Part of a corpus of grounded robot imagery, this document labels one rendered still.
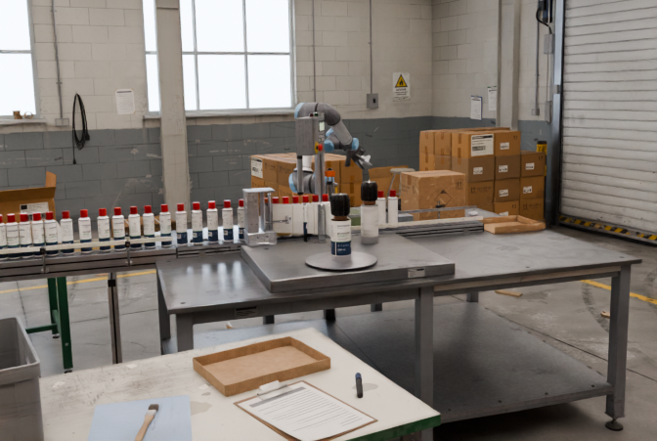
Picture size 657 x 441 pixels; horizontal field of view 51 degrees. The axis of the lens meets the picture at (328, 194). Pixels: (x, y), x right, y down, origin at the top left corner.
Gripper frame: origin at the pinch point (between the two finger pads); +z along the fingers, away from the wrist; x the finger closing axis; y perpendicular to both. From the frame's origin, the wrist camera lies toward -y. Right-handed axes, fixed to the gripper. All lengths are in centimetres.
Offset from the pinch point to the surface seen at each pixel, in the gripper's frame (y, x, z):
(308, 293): -116, -158, -12
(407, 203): -19, -49, 24
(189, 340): -157, -152, -36
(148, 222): -126, -85, -79
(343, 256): -91, -142, -6
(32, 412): -192, -248, -63
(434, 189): -8, -66, 28
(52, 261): -167, -83, -99
